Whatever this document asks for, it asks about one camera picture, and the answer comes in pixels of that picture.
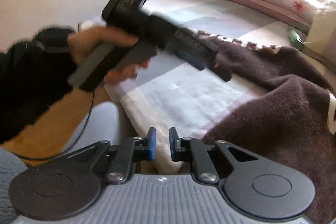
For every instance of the black sleeve left forearm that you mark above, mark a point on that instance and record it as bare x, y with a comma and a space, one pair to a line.
34, 75

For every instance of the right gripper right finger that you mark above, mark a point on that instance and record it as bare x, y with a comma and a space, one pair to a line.
194, 152

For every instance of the floral beige pillow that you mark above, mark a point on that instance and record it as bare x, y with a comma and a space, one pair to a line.
320, 42

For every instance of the dark brown knit sweater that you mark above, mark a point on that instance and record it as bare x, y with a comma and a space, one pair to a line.
293, 123

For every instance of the green glass bottle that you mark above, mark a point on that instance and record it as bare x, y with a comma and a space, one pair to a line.
295, 39

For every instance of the person's left hand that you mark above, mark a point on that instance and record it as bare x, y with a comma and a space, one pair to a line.
82, 43

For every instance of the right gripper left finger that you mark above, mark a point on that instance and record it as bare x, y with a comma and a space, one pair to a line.
129, 153

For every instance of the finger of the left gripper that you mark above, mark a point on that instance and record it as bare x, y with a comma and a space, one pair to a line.
200, 62

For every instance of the patchwork pastel bed sheet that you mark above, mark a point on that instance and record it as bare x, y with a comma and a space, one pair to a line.
190, 100

